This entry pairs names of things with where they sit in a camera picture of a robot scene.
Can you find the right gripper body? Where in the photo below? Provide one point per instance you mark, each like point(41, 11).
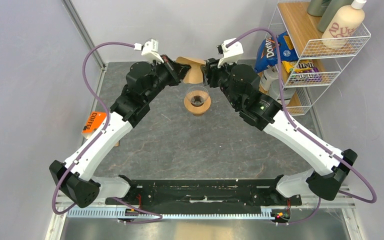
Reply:
point(220, 76)

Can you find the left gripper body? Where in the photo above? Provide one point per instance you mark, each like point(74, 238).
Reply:
point(165, 74)

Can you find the single brown paper filter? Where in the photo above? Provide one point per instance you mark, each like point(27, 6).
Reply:
point(195, 74)

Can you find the clear glass dripper cone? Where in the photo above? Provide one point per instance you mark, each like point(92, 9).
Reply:
point(197, 95)

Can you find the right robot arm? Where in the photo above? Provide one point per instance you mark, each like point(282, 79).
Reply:
point(240, 85)

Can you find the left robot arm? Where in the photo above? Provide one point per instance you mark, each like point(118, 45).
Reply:
point(75, 176)

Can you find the orange coffee filter box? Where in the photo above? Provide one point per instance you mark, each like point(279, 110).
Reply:
point(95, 120)

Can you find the blue doritos chip bag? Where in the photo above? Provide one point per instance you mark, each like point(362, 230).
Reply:
point(267, 57)

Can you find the yellow m&m candy bag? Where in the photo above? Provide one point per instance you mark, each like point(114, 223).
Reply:
point(303, 71)

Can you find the green pump bottle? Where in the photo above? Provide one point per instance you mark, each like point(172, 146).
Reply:
point(331, 10)
point(317, 8)

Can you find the cream pump lotion bottle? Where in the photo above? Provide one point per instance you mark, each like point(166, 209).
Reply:
point(343, 25)

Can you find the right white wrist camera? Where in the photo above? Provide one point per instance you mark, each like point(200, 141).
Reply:
point(231, 53)

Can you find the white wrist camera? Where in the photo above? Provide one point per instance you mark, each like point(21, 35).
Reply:
point(231, 53)
point(149, 50)

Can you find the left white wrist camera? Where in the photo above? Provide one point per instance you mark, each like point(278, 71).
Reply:
point(149, 50)

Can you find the white wire shelf rack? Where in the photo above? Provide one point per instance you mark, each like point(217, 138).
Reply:
point(291, 16)

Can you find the aluminium frame post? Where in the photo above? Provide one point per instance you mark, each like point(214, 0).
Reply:
point(81, 28)

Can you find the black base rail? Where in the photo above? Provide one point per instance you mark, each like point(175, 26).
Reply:
point(207, 196)

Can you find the white cable duct strip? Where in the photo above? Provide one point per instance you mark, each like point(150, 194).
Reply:
point(121, 212)

